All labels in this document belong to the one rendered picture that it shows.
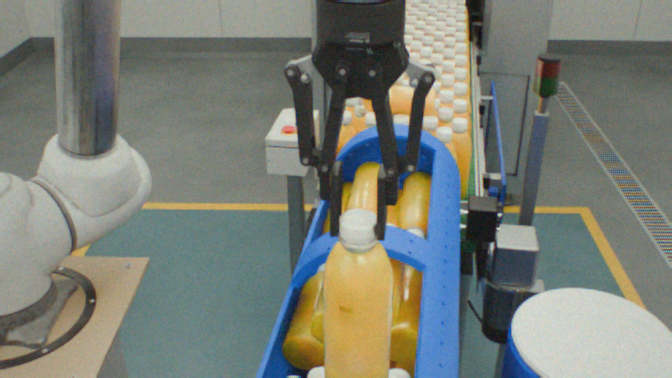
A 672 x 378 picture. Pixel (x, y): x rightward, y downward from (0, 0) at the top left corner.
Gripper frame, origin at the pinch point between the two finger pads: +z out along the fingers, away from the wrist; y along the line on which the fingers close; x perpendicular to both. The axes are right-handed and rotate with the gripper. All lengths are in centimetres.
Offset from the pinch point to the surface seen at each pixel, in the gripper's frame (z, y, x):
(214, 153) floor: 150, -126, 291
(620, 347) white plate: 45, 40, 34
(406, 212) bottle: 35, 2, 55
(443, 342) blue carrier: 30.8, 9.9, 15.3
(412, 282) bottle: 34.0, 4.7, 32.3
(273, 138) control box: 39, -33, 91
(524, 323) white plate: 45, 24, 38
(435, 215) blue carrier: 28, 8, 44
